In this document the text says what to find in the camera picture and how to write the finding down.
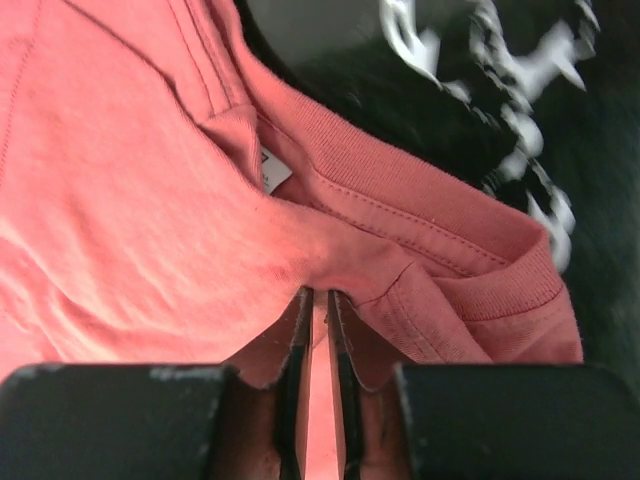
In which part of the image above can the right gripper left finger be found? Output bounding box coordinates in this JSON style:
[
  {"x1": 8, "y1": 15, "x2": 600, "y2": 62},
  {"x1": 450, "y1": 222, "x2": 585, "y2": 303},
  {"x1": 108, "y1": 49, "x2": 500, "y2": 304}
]
[{"x1": 205, "y1": 288, "x2": 313, "y2": 479}]

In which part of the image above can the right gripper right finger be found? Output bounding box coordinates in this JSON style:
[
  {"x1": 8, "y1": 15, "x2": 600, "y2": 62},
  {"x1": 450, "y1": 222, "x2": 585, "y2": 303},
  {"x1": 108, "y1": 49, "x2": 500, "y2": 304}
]
[{"x1": 328, "y1": 290, "x2": 411, "y2": 479}]

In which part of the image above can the red t-shirt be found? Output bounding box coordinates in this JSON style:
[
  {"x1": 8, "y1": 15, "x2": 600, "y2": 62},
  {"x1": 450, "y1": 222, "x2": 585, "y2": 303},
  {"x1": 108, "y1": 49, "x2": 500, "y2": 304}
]
[{"x1": 0, "y1": 0, "x2": 585, "y2": 480}]

